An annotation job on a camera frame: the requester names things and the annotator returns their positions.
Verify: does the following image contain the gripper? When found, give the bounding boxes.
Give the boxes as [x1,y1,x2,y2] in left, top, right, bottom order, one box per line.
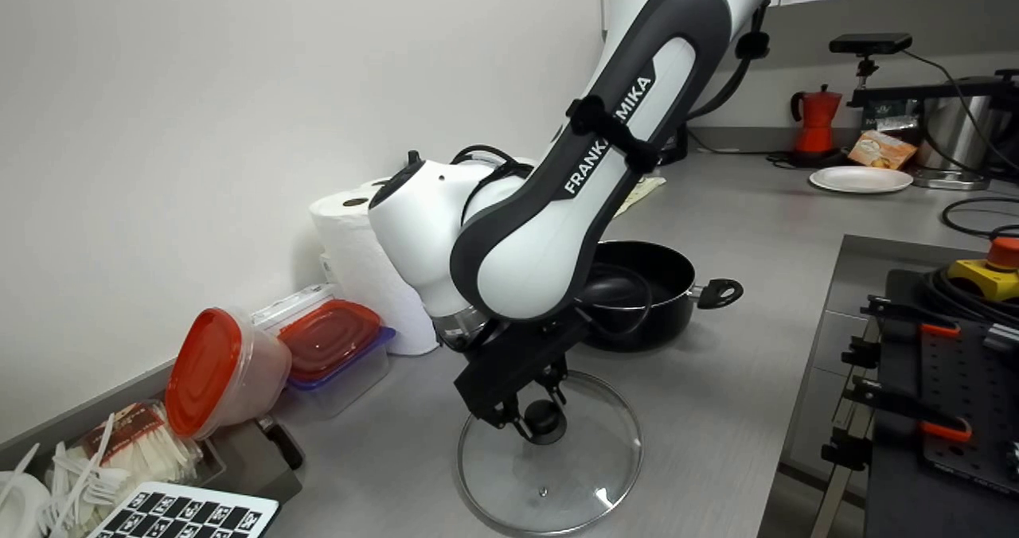
[454,314,591,443]

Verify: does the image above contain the glass lid with black knob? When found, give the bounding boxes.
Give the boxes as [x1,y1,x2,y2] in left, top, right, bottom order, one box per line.
[456,369,644,536]

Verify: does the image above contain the black pot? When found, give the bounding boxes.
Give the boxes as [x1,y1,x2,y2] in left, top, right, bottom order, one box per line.
[575,240,745,354]

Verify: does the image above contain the rectangular container with blue lid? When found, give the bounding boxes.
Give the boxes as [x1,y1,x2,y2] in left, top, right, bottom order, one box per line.
[285,327,396,421]

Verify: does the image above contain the rectangular container with red lid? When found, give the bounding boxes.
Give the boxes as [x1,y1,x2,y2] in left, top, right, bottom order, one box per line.
[278,299,383,384]

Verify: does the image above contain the clear container with white lid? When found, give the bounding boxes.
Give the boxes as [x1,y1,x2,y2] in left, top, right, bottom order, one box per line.
[250,283,337,337]

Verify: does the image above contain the round container with red lid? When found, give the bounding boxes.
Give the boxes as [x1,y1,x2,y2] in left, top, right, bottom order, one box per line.
[164,307,293,442]

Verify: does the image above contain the red moka pot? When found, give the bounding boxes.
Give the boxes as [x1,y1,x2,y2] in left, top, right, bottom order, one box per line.
[790,84,845,158]

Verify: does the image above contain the white paper towel roll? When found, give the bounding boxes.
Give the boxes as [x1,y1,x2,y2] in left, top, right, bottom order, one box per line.
[309,177,439,357]

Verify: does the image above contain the sheet of paper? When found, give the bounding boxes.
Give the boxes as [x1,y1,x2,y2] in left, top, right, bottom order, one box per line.
[611,175,667,220]

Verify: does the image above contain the grey metal tray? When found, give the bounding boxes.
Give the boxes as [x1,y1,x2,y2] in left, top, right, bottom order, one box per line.
[195,415,305,509]

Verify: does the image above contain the black and white marker board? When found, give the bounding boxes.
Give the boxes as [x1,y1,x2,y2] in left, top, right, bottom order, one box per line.
[86,481,281,538]

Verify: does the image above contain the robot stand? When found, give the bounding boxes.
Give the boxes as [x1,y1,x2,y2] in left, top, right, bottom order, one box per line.
[779,234,1019,538]

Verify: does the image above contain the white plate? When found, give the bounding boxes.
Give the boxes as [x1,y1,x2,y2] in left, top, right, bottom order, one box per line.
[809,166,915,195]

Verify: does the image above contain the brown packet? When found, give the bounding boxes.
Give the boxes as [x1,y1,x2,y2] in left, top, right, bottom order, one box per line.
[102,400,170,461]

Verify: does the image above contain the orange packet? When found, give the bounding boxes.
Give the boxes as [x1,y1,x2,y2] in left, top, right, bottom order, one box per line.
[846,130,919,171]

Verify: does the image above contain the heap of white plastic forks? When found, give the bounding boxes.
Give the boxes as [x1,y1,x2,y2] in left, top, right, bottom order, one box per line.
[0,415,204,538]

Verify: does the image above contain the yellow emergency stop button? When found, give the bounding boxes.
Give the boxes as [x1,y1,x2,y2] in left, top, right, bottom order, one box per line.
[947,236,1019,302]

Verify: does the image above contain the stand mixer with steel bowl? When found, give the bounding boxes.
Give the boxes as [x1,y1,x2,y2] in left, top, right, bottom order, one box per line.
[847,68,1019,191]

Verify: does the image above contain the black clamp with orange handle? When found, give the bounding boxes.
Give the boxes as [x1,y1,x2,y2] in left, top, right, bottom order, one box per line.
[860,294,966,341]
[842,375,974,445]

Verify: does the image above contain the bundle of black cables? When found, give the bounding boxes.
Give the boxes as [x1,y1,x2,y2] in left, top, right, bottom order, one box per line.
[922,270,1019,326]

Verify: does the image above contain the black cable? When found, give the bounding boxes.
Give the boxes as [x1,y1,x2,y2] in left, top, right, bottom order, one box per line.
[941,196,1019,241]

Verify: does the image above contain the camera on mount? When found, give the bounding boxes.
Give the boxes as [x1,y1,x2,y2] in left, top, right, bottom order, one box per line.
[828,33,915,87]

